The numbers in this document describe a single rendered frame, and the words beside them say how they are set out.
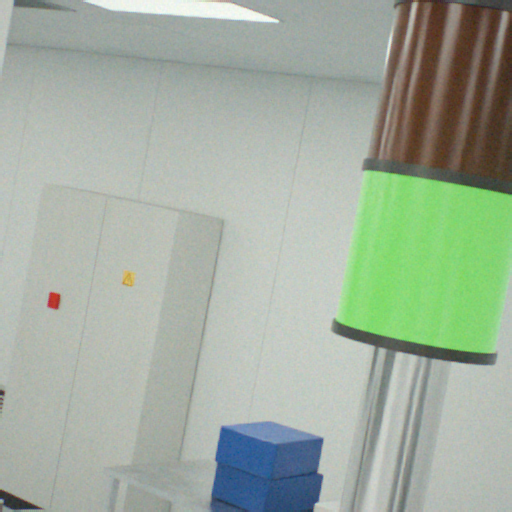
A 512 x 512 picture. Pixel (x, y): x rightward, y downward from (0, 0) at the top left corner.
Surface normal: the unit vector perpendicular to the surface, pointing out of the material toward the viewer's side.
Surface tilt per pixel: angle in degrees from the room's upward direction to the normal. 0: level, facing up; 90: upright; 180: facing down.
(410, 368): 90
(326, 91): 90
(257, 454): 90
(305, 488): 90
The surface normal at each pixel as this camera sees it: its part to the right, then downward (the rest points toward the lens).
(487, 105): 0.16, 0.08
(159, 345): 0.76, 0.18
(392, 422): -0.29, 0.00
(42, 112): -0.63, -0.07
